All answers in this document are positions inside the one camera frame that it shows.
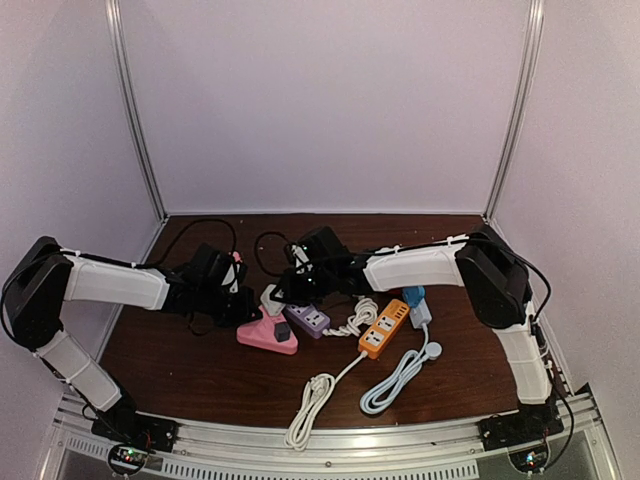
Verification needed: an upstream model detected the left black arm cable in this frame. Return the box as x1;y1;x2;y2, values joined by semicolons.
0;218;239;346

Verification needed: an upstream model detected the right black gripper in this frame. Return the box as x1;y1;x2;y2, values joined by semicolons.
272;265;338;306

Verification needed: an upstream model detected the white charger plug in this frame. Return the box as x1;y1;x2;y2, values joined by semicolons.
260;284;286;317

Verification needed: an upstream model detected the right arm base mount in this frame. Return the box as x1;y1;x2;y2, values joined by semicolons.
478;397;564;451

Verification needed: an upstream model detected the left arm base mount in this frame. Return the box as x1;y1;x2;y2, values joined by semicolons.
79;390;178;453

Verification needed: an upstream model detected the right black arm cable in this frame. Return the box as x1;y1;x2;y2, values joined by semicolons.
253;230;576;466

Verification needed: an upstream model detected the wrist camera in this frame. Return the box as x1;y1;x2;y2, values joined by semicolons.
187;243;247;294
285;226;352;273

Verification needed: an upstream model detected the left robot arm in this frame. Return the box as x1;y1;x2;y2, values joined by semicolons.
1;236;262;444

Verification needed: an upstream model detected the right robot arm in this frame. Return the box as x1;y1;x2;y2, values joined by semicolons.
270;225;552;442

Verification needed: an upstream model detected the left aluminium post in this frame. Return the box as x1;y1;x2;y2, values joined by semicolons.
105;0;167;222

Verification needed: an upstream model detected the black charger plug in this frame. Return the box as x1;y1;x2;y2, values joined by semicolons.
274;322;291;343

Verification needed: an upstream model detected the light blue power strip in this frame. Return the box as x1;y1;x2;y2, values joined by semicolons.
409;298;432;330

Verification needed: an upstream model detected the right aluminium post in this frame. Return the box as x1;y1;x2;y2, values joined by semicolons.
483;0;545;223

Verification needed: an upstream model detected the pink triangular socket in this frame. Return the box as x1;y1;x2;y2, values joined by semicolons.
236;307;299;355

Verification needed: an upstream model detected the white coiled cable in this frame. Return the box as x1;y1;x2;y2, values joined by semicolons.
284;349;374;450

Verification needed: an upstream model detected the aluminium front rail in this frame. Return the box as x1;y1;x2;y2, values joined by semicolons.
35;393;622;479

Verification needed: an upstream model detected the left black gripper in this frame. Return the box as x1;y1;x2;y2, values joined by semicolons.
197;284;262;329

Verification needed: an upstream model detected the orange power strip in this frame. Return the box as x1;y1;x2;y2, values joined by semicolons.
358;299;410;360

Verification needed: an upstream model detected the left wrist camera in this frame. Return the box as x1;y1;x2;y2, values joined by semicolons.
187;243;247;294

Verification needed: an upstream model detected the light blue coiled cable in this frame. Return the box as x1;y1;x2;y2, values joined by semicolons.
359;324;444;415

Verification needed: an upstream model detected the blue square plug adapter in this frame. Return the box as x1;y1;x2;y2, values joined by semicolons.
402;286;425;309

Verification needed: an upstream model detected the purple strip white cable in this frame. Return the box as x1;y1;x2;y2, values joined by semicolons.
322;297;380;339

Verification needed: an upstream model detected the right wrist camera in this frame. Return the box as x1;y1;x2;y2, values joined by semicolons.
285;226;352;273

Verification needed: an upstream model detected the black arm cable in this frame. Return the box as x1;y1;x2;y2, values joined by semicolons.
0;218;239;346
253;230;576;466

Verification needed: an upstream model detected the aluminium post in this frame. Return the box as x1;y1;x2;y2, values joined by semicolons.
105;0;167;222
483;0;545;223

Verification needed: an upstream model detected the purple power strip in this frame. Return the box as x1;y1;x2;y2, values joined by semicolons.
283;305;331;339

